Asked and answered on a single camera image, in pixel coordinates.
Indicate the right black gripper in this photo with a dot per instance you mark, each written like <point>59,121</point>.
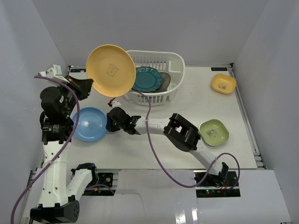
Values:
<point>110,126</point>

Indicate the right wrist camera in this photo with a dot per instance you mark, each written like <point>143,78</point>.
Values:
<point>113,103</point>

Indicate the yellow square dish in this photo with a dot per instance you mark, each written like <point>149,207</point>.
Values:
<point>223,84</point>

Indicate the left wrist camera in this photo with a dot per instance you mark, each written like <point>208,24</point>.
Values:
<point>54,71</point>

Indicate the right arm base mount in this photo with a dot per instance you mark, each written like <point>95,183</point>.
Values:
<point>210,189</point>

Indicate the white plastic dish basket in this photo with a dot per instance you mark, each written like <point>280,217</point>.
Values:
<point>169,62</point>

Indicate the green square dish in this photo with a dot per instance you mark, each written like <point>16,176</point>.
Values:
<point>213,132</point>

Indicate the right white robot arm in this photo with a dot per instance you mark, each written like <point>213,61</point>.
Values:
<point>179,131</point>

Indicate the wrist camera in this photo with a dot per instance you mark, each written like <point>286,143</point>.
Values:
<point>54,71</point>
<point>113,103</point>

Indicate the round light blue plate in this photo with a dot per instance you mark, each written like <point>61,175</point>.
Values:
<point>91,125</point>

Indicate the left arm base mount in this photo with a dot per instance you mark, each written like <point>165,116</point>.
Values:
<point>105,179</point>

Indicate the teal scalloped plate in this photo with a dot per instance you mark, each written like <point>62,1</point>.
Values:
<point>147,79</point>

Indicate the grey deer pattern plate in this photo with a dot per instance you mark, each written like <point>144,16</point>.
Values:
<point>166,79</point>

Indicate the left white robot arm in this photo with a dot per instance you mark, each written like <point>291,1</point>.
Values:
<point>59,201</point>

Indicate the round yellow plate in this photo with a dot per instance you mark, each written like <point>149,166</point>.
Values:
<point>112,70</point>

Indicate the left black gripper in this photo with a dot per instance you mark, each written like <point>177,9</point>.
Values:
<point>82,85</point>

